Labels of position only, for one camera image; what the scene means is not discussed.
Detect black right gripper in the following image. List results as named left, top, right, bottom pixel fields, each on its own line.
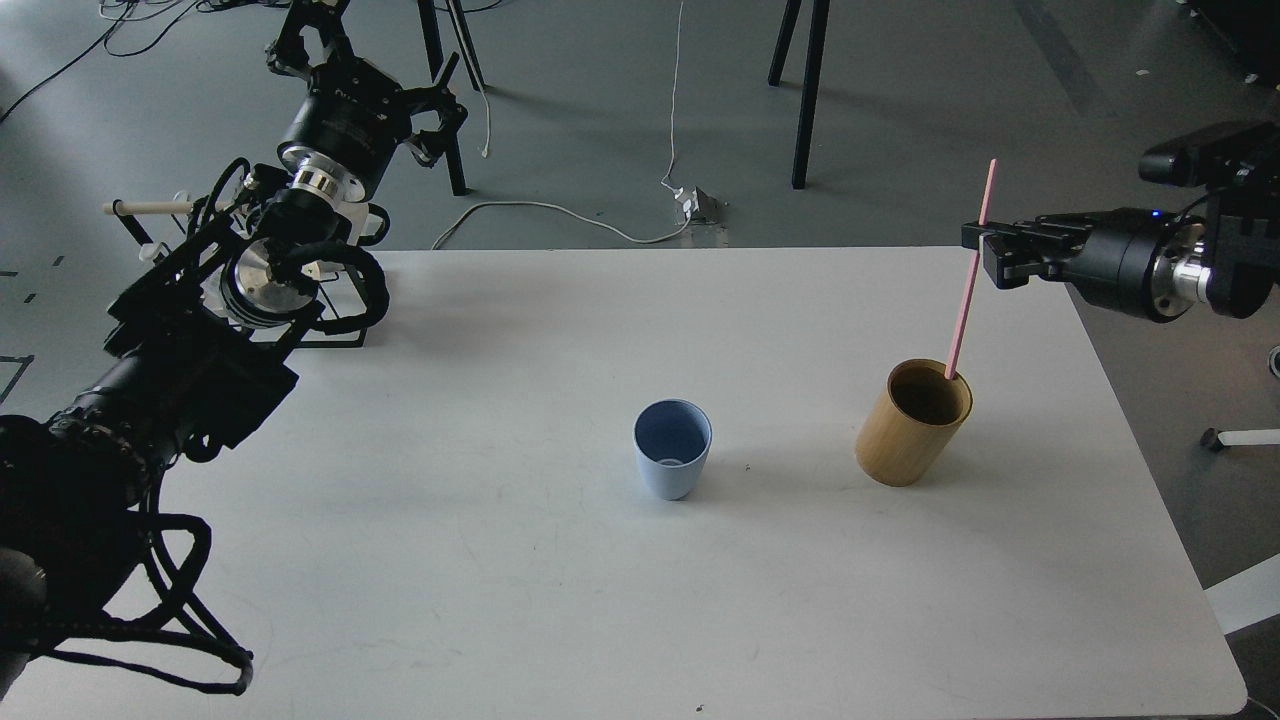
left=963, top=208, right=1201, bottom=323

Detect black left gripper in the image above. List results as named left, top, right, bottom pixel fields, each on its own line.
left=276, top=53, right=468, bottom=202

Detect blue plastic cup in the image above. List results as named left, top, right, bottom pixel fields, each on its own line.
left=632, top=398, right=714, bottom=501

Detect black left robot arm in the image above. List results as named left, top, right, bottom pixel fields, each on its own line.
left=3, top=49, right=467, bottom=694

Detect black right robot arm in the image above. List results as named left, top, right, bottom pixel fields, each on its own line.
left=961, top=120, right=1279, bottom=323

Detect black left table legs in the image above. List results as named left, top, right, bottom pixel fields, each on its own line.
left=415, top=1, right=485, bottom=196

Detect black table legs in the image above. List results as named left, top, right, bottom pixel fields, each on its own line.
left=767, top=1, right=832, bottom=191
left=415, top=1, right=485, bottom=196

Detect white mug upper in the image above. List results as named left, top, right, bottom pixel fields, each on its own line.
left=302, top=202, right=390, bottom=282

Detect bamboo cylinder holder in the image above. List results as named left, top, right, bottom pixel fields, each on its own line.
left=854, top=359, right=973, bottom=487

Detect black right table legs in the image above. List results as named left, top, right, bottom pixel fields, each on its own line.
left=767, top=1, right=832, bottom=191

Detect white stand base foot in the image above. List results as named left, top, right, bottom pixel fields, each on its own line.
left=1199, top=428, right=1280, bottom=452

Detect black wire cup rack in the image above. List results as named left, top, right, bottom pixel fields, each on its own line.
left=101, top=190, right=369, bottom=350

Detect white floor cable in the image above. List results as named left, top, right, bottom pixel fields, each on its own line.
left=431, top=0, right=692, bottom=251

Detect black floor cables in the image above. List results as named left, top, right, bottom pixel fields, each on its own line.
left=0, top=0, right=301, bottom=126

